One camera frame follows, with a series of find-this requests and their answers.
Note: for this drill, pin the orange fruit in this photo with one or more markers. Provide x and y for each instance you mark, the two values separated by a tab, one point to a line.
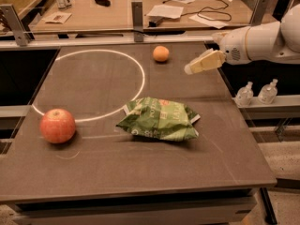
161	54

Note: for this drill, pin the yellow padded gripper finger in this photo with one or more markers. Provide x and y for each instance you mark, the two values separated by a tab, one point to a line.
208	60
220	37

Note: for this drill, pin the small black box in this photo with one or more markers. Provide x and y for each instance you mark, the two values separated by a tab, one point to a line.
155	21

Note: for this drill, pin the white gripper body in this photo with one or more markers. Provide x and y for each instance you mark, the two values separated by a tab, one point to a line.
232	46

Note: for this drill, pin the green jalapeno chip bag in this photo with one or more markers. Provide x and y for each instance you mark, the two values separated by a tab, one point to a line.
159	119

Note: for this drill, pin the white paper sheet centre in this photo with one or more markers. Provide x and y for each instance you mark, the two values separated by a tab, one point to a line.
165	11

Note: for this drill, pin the middle metal bracket post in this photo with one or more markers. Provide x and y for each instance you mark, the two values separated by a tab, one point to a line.
137	20

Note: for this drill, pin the small paper packet left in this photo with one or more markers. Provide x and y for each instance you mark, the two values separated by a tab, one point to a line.
57	17

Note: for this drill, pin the clear plastic bottle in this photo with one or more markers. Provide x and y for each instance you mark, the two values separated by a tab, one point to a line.
268	92
244	95

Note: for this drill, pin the black computer mouse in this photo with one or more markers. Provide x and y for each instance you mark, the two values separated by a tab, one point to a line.
105	3

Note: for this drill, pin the wooden background desk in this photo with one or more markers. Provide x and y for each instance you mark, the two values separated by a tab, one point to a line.
86	15

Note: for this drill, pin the right metal bracket post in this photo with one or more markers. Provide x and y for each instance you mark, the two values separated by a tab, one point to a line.
258	12

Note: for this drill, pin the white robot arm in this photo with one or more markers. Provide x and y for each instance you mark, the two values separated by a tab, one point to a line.
277	42

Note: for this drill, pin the metal bracket post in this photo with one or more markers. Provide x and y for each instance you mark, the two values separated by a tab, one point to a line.
137	20
258	12
19	33

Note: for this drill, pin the white paper sheet right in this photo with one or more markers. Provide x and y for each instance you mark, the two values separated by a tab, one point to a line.
205	20

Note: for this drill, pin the red apple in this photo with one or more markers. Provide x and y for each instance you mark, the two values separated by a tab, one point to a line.
57	126

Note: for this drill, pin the left metal bracket post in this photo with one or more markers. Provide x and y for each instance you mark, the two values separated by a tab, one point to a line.
19	33

